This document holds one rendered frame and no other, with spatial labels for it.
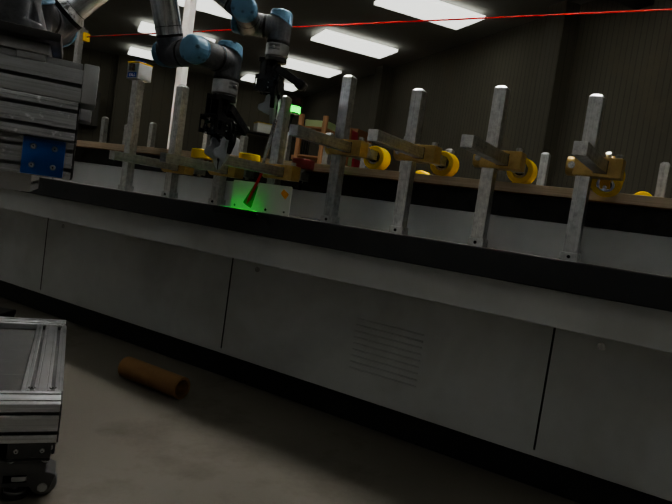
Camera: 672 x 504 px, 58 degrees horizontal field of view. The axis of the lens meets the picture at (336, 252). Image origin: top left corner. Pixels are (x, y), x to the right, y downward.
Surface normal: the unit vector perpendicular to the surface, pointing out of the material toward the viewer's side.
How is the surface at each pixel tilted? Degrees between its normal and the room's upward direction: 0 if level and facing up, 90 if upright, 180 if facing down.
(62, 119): 90
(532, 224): 90
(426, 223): 90
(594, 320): 90
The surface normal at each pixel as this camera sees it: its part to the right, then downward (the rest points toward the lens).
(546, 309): -0.52, -0.02
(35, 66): 0.39, 0.12
